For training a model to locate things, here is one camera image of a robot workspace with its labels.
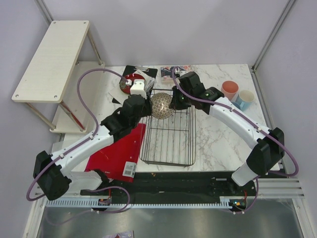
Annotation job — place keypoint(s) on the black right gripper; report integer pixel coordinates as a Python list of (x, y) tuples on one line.
[(175, 104)]

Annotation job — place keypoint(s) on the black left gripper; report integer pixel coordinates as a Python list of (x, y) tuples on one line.
[(147, 103)]

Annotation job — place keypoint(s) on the patterned ceramic bowl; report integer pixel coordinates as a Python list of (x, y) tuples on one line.
[(160, 105)]

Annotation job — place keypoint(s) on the dark brown plate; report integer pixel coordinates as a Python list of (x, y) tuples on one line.
[(128, 81)]

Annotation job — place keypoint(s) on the grey wire dish rack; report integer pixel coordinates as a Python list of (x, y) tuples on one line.
[(170, 141)]

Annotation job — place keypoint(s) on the pink plastic cup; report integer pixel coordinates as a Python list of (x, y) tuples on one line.
[(229, 89)]

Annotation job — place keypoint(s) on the light blue mug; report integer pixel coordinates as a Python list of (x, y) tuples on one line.
[(244, 99)]

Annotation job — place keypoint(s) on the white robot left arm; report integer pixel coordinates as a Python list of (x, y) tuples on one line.
[(52, 171)]

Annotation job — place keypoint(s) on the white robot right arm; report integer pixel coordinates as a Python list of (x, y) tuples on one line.
[(265, 143)]

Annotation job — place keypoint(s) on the white paper sheet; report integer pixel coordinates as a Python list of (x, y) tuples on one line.
[(117, 94)]

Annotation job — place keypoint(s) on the floral cover book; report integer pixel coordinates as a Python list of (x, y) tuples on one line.
[(166, 72)]

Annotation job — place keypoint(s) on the black clipboard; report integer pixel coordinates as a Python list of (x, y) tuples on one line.
[(147, 72)]

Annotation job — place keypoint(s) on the red cutting board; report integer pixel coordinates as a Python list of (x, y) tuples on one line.
[(119, 160)]

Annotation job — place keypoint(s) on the white two-tier shelf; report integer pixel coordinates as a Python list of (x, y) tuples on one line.
[(48, 87)]

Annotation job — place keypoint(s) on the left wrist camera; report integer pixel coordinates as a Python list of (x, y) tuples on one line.
[(136, 87)]

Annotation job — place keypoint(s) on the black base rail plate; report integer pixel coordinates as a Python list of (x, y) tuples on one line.
[(175, 187)]

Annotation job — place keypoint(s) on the white slotted cable duct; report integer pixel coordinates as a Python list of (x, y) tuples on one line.
[(72, 202)]

